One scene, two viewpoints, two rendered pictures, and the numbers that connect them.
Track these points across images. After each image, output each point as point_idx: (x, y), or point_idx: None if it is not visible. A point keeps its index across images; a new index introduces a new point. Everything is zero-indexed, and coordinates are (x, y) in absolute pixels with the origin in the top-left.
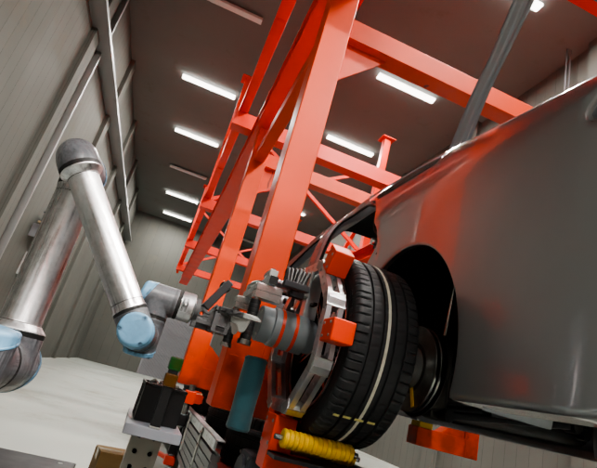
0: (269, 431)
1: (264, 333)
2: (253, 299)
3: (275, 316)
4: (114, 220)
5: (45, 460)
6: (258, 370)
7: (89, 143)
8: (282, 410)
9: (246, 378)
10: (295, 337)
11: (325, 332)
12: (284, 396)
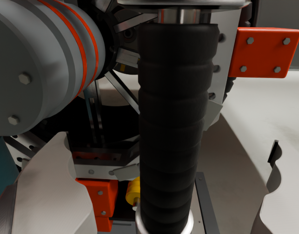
0: (97, 203)
1: (53, 107)
2: (216, 35)
3: (53, 35)
4: None
5: None
6: (5, 158)
7: None
8: (123, 178)
9: None
10: (97, 67)
11: (260, 64)
12: (43, 142)
